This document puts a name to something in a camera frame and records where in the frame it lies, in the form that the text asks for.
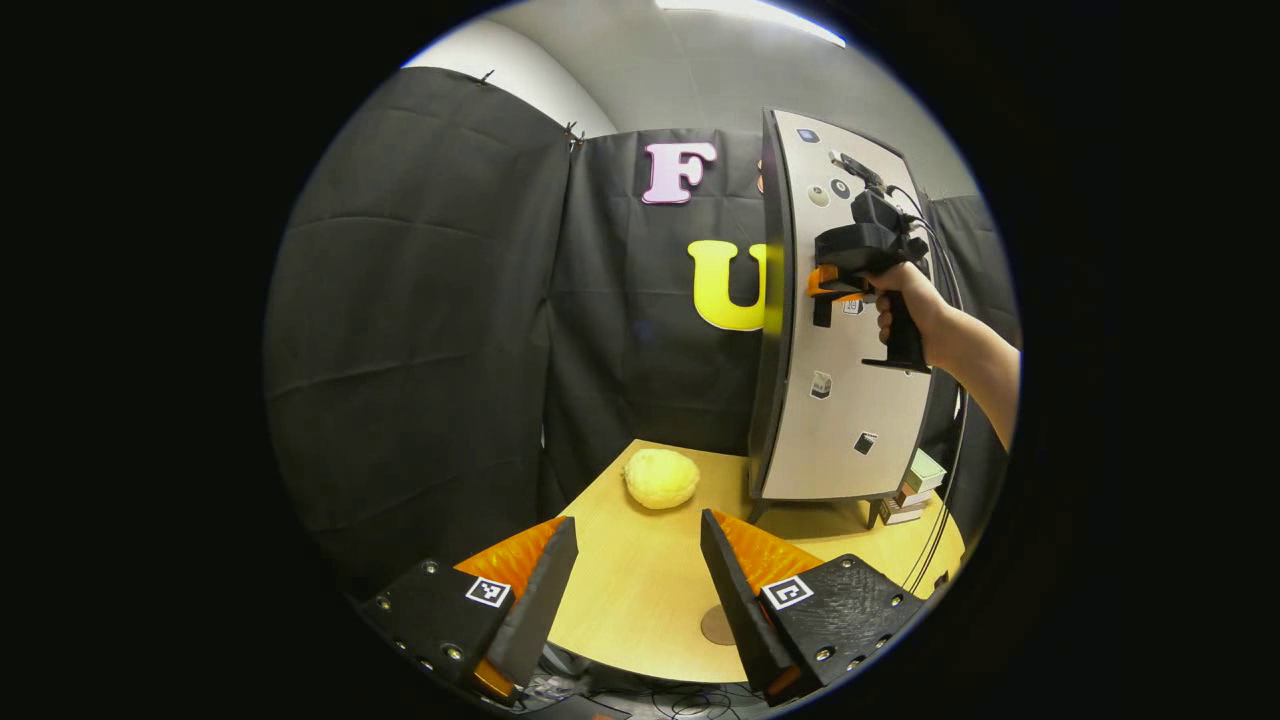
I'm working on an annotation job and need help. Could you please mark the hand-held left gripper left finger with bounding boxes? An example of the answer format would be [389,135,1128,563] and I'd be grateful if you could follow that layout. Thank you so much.
[355,516,580,706]

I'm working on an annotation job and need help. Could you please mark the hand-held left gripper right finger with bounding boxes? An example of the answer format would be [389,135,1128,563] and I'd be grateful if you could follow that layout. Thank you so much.
[699,509,931,709]

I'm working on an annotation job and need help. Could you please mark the dark grey cabinet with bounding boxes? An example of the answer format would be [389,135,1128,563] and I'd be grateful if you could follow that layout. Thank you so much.
[747,107,941,529]

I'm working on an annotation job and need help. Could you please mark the yellow round soft object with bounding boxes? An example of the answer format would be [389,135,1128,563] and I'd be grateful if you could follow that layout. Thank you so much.
[623,447,701,511]

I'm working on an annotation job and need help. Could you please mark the long ceiling light panel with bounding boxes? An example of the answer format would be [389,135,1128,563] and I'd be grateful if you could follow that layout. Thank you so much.
[655,0,846,48]

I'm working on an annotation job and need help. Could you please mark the black backdrop cloth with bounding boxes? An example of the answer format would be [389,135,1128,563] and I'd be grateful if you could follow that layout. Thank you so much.
[262,65,1021,601]

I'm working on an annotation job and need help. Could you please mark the thin black cable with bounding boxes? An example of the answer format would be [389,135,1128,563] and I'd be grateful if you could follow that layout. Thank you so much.
[540,650,771,720]

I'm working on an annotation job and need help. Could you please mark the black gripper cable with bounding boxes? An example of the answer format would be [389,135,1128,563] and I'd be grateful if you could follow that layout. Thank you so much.
[895,185,973,593]

